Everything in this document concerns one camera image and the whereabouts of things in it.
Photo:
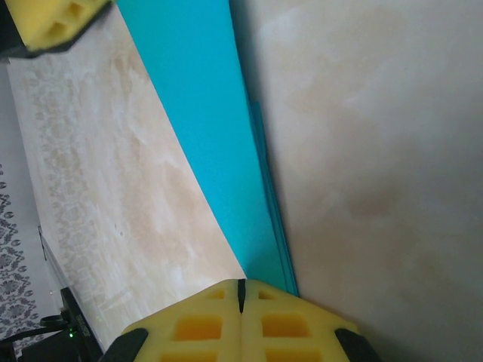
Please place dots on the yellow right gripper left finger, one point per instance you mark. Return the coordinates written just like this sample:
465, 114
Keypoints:
188, 332

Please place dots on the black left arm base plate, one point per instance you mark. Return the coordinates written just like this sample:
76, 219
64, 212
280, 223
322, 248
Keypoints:
81, 328

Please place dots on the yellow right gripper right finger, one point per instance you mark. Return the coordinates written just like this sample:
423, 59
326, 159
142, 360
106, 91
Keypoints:
302, 332

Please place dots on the blue paper sheet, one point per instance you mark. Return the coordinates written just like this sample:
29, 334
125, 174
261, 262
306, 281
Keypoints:
203, 113

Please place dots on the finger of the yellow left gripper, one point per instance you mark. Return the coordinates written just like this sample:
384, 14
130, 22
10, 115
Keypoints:
49, 22

